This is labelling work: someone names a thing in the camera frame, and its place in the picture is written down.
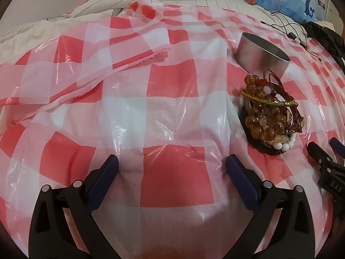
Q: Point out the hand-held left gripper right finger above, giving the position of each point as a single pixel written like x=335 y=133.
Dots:
x=241 y=180

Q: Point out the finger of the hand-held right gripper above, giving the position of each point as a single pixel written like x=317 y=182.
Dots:
x=338 y=147
x=316 y=153

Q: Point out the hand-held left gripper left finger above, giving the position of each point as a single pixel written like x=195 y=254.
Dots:
x=107 y=172

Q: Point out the round metal tin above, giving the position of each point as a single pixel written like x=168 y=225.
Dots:
x=256 y=54

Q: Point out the red checked plastic tablecloth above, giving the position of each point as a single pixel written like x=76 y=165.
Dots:
x=167 y=129

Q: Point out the black jacket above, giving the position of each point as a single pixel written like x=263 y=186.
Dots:
x=328 y=40

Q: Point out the white striped blanket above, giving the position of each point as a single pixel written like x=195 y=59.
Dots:
x=80 y=13

